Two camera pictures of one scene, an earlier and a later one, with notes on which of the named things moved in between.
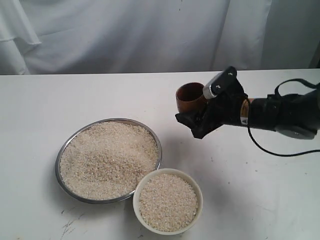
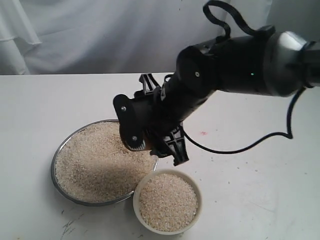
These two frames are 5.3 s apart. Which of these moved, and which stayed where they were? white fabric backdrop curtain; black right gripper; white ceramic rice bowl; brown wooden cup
Moved: black right gripper; brown wooden cup
Stayed: white fabric backdrop curtain; white ceramic rice bowl
